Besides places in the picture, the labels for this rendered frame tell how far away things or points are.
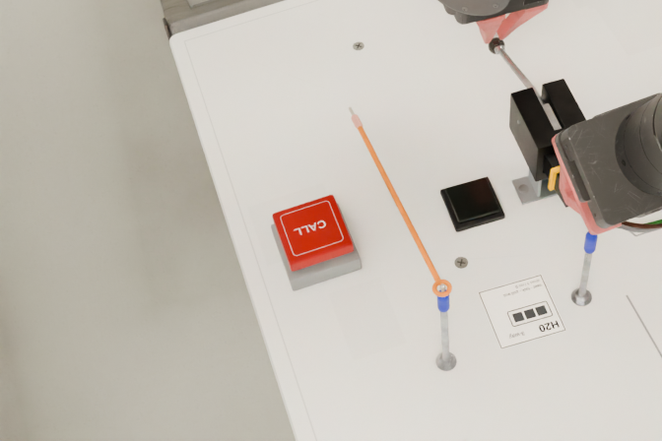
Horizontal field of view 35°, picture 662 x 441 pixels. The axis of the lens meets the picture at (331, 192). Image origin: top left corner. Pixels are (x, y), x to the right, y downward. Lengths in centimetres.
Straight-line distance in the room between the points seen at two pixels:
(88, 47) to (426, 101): 106
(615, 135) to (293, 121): 33
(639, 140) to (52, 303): 151
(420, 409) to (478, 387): 4
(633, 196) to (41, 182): 141
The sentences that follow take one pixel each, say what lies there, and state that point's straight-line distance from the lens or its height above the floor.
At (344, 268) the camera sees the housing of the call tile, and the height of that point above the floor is 112.
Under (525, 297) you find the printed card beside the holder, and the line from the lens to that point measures 79.
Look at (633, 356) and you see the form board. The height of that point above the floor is 123.
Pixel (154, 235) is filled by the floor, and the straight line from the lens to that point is 195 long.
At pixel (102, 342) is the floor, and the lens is 202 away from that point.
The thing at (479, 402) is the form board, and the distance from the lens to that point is 75.
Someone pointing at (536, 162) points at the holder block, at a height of 117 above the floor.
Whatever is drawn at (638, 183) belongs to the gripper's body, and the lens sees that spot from 65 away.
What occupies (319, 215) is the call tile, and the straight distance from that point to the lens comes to 79.
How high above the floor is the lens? 186
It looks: 72 degrees down
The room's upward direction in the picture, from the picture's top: 146 degrees clockwise
